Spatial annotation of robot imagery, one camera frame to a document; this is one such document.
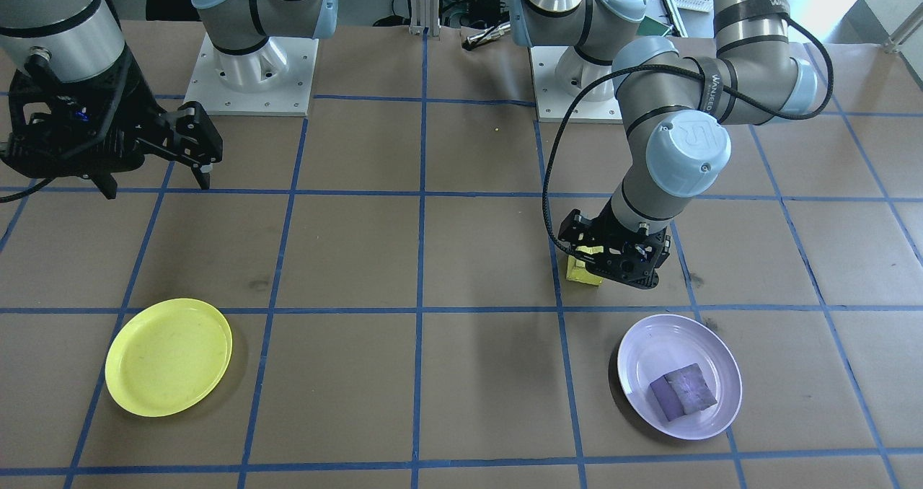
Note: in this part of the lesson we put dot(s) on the yellow foam block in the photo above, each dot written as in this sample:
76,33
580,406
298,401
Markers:
583,272

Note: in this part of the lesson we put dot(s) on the purple foam block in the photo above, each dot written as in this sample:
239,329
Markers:
685,391

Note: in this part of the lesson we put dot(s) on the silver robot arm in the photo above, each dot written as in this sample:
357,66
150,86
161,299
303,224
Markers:
685,150
267,13

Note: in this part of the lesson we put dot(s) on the white round plate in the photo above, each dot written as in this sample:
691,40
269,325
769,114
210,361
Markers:
649,345

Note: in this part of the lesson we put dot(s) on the yellow plastic plate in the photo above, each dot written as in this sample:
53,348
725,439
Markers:
169,355

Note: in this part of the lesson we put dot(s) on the green flat board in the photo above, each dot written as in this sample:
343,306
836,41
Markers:
657,26

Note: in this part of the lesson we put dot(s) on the silver metal tool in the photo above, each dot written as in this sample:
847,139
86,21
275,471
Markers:
484,36

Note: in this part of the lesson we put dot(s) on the black power adapter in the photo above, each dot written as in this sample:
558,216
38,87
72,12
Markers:
484,2

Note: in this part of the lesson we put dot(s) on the aluminium profile bar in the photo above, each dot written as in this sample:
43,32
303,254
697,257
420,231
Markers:
905,36

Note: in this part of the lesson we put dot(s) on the white square base plate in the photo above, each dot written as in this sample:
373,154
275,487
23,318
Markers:
249,92
577,107

